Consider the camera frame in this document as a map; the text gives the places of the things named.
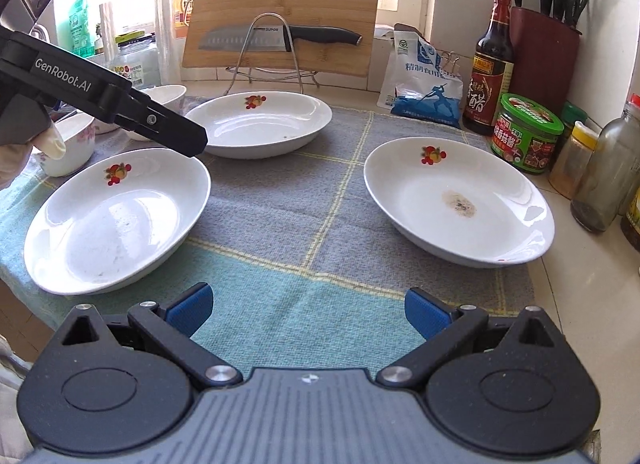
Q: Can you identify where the white bowl with pink flowers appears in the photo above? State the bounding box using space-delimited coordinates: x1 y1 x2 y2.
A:
32 112 96 177

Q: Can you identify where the plastic wrap roll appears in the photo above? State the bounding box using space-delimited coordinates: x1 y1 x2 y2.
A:
155 0 180 84

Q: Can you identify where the dark red knife block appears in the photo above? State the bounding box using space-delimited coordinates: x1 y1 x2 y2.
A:
509 6 582 117

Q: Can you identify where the grey blue checked towel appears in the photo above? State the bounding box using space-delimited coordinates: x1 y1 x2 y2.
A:
0 95 537 378

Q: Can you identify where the clear glass bottle red cap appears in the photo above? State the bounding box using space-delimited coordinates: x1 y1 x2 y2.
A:
570 93 639 233

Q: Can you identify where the green detergent bottle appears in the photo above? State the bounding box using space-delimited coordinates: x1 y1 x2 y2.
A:
68 0 94 58

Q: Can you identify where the green lid sauce jar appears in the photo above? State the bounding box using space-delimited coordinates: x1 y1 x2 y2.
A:
490 93 564 175

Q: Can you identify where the green lid small jar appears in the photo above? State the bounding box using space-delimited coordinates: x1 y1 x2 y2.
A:
560 101 588 131

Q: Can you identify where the white plate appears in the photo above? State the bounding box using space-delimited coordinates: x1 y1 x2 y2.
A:
363 137 555 269
186 91 333 161
23 149 212 296

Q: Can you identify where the gloved left hand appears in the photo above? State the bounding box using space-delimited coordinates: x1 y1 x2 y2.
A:
0 124 66 190

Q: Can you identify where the large glass jar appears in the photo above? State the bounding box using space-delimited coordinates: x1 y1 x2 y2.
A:
107 32 160 89

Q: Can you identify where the bamboo cutting board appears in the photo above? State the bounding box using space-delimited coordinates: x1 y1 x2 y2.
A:
182 0 378 77

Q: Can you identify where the dark vinegar bottle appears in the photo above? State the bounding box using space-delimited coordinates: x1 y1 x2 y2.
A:
462 0 514 137

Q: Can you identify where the yellow lid spice jar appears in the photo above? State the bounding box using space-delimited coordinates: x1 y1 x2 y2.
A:
549 121 598 199

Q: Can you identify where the black handled santoku knife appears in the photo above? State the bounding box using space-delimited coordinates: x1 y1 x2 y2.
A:
198 25 362 52

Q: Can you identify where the white blue salt bag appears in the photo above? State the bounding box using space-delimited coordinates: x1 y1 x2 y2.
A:
378 29 463 128

